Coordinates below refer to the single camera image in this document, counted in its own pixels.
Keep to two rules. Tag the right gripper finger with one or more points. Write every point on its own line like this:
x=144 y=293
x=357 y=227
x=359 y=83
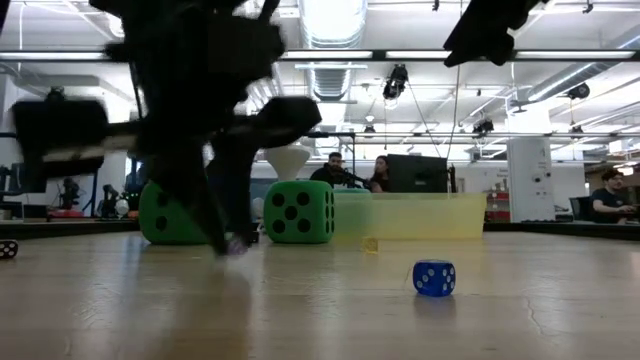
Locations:
x=480 y=45

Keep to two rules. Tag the black background robot arm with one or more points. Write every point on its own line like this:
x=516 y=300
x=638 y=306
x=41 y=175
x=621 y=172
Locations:
x=70 y=192
x=110 y=195

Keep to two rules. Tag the white square pillar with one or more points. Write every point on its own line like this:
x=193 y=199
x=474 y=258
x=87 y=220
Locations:
x=530 y=180

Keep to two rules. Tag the white mushroom table lamp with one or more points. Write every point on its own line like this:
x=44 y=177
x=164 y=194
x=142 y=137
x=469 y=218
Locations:
x=287 y=160

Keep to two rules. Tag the black monitor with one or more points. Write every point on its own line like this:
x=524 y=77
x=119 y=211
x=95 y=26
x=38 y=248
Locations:
x=417 y=175

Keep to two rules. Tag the black background rig rail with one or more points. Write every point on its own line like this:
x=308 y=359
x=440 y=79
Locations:
x=525 y=135

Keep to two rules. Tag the large green foam die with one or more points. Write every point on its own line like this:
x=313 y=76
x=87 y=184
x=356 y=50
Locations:
x=150 y=220
x=291 y=235

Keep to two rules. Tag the red storage rack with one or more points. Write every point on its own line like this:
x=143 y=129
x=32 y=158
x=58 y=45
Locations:
x=497 y=205

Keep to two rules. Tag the black aluminium table frame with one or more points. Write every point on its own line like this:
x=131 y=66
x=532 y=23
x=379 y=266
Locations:
x=550 y=231

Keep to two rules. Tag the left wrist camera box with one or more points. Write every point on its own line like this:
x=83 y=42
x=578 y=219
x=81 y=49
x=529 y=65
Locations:
x=245 y=50

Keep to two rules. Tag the small yellow die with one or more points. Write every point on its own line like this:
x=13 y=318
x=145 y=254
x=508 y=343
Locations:
x=370 y=244

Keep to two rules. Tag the large teal foam die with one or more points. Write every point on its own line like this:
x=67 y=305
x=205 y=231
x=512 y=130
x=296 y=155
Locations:
x=350 y=190

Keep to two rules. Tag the black overhead rig beam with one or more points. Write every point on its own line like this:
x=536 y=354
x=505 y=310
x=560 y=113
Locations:
x=378 y=55

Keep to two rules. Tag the person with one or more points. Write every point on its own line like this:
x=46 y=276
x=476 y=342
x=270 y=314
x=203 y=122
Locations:
x=327 y=175
x=381 y=180
x=607 y=202

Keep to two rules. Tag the yellow translucent plastic bin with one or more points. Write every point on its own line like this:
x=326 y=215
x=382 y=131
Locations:
x=425 y=217

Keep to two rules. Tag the small blue die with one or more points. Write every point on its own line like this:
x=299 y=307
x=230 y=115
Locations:
x=440 y=290

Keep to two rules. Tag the silver ceiling duct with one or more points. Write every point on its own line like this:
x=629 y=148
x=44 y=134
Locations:
x=332 y=30

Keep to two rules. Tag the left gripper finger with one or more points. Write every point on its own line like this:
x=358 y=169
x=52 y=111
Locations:
x=187 y=185
x=235 y=180

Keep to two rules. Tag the black ceiling camera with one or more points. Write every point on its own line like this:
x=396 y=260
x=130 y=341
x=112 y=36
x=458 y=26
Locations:
x=579 y=91
x=55 y=92
x=396 y=82
x=484 y=126

